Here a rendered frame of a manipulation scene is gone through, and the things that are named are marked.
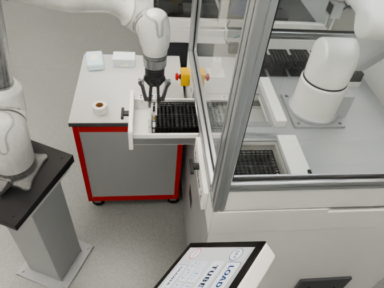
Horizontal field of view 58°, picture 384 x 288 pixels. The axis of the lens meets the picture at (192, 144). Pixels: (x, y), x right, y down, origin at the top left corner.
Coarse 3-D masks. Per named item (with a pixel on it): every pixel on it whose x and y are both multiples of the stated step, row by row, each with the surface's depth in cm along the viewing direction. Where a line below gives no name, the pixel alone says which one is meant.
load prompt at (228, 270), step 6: (228, 264) 83; (234, 264) 82; (240, 264) 80; (222, 270) 82; (228, 270) 81; (234, 270) 80; (222, 276) 80; (228, 276) 79; (216, 282) 80; (222, 282) 78; (228, 282) 77
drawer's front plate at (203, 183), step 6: (198, 138) 143; (198, 144) 141; (198, 150) 139; (198, 156) 137; (198, 162) 137; (204, 168) 132; (198, 174) 138; (204, 174) 130; (204, 180) 128; (198, 186) 138; (204, 186) 126; (204, 192) 125; (204, 198) 127; (204, 204) 129
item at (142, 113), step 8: (136, 104) 165; (144, 104) 166; (136, 112) 166; (144, 112) 166; (136, 120) 162; (144, 120) 162; (136, 128) 158; (144, 128) 158; (136, 136) 147; (144, 136) 148; (152, 136) 148; (160, 136) 149; (168, 136) 149; (176, 136) 149; (184, 136) 150; (192, 136) 150; (136, 144) 150; (144, 144) 151; (152, 144) 151; (160, 144) 152; (168, 144) 153; (176, 144) 153; (184, 144) 153; (192, 144) 154
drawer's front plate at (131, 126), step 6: (132, 90) 162; (132, 96) 159; (132, 102) 156; (132, 108) 153; (132, 114) 150; (132, 120) 148; (132, 126) 145; (132, 132) 144; (132, 138) 145; (132, 144) 148
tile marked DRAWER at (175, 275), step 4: (180, 264) 98; (176, 268) 98; (180, 268) 96; (184, 268) 95; (172, 272) 97; (176, 272) 96; (180, 272) 94; (172, 276) 95; (176, 276) 94; (168, 280) 94; (172, 280) 93; (164, 284) 94; (168, 284) 93; (172, 284) 91
